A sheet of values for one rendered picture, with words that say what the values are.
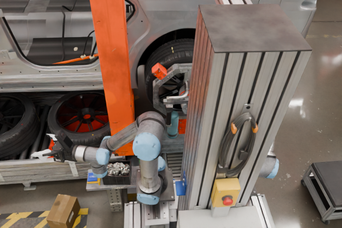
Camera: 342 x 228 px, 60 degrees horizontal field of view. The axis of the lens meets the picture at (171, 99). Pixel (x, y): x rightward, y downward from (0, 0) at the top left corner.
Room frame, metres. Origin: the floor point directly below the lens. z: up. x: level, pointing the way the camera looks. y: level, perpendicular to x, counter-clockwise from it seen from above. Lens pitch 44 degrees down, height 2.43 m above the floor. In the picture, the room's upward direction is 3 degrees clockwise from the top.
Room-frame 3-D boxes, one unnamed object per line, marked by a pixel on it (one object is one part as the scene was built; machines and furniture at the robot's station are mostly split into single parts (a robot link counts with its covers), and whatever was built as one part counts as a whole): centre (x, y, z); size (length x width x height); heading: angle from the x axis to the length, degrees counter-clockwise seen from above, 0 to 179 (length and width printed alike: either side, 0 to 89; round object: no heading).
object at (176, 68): (1.75, -0.13, 0.85); 0.54 x 0.07 x 0.54; 98
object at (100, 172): (0.88, 0.35, 1.12); 0.11 x 0.08 x 0.11; 173
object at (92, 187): (1.22, 0.38, 0.44); 0.43 x 0.17 x 0.03; 98
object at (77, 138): (1.83, 0.75, 0.39); 0.66 x 0.66 x 0.24
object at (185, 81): (1.62, -0.05, 1.03); 0.19 x 0.18 x 0.11; 8
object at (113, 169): (1.22, 0.37, 0.51); 0.20 x 0.14 x 0.13; 93
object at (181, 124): (1.79, -0.12, 0.48); 0.16 x 0.12 x 0.17; 8
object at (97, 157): (0.86, 0.35, 1.21); 0.11 x 0.08 x 0.09; 83
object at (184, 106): (1.68, -0.14, 0.85); 0.21 x 0.14 x 0.14; 8
